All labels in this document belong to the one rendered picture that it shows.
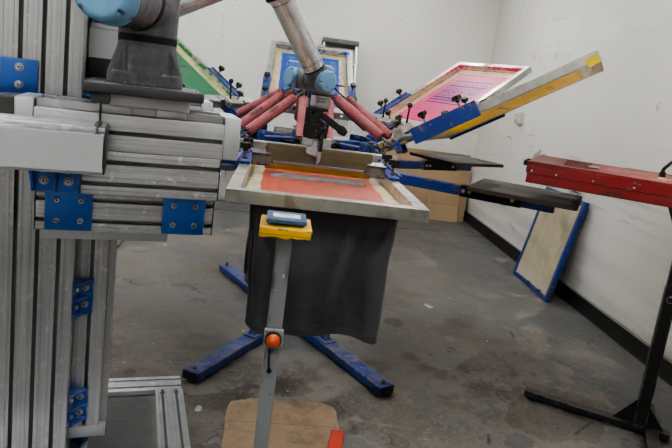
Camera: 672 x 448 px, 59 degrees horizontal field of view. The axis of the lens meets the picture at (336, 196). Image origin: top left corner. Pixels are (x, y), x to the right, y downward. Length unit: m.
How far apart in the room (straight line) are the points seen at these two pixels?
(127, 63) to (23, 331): 0.70
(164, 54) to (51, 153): 0.30
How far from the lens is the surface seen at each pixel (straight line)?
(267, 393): 1.66
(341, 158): 2.26
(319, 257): 1.82
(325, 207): 1.68
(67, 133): 1.14
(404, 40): 6.50
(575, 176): 2.54
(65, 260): 1.53
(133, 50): 1.26
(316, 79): 2.04
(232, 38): 6.40
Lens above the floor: 1.31
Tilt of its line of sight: 11 degrees down
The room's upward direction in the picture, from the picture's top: 7 degrees clockwise
